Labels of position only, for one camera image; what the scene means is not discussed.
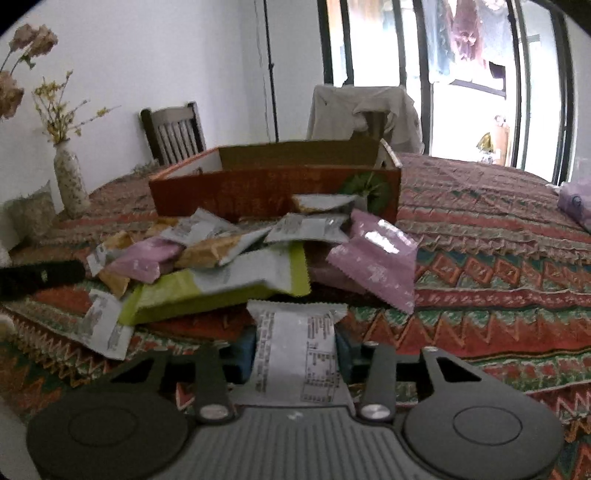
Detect orange cardboard box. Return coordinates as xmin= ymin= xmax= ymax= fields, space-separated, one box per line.
xmin=148 ymin=138 xmax=402 ymax=224

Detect yellow flower branches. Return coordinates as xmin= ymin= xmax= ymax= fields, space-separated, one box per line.
xmin=32 ymin=69 xmax=122 ymax=145

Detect black-framed glass door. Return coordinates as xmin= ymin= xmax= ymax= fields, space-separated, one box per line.
xmin=318 ymin=0 xmax=583 ymax=183

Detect pile of snack packets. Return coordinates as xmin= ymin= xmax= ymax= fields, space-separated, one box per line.
xmin=85 ymin=194 xmax=419 ymax=361

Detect jacket-covered wooden chair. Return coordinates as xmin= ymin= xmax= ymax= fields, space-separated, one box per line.
xmin=355 ymin=112 xmax=386 ymax=139

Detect blue hanging garment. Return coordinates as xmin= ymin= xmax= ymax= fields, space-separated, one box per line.
xmin=422 ymin=0 xmax=455 ymax=77

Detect maroon hanging garment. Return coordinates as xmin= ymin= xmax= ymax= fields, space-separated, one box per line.
xmin=450 ymin=0 xmax=484 ymax=62

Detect white snack packet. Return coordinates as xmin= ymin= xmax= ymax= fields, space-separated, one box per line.
xmin=247 ymin=299 xmax=354 ymax=407

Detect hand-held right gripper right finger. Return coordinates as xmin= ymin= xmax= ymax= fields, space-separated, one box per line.
xmin=335 ymin=329 xmax=485 ymax=424

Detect patterned red tablecloth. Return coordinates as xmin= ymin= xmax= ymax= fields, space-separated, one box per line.
xmin=0 ymin=152 xmax=591 ymax=480

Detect grey hanging shirt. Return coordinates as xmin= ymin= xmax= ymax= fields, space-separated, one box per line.
xmin=480 ymin=0 xmax=514 ymax=65

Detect brown tall container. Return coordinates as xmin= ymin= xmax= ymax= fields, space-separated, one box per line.
xmin=491 ymin=115 xmax=509 ymax=165

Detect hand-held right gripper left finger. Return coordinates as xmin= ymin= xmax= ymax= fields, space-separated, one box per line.
xmin=108 ymin=330 xmax=257 ymax=425

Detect beige jacket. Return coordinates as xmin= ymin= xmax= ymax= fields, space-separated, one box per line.
xmin=306 ymin=84 xmax=426 ymax=155

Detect pink dried flowers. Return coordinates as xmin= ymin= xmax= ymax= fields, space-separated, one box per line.
xmin=0 ymin=23 xmax=60 ymax=121

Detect dark wooden chair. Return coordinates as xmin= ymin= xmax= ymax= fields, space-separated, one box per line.
xmin=140 ymin=102 xmax=207 ymax=168

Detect purple tissue pack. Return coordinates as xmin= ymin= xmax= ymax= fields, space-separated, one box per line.
xmin=556 ymin=181 xmax=591 ymax=234

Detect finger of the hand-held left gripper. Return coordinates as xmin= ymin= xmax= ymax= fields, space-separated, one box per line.
xmin=0 ymin=261 xmax=88 ymax=301

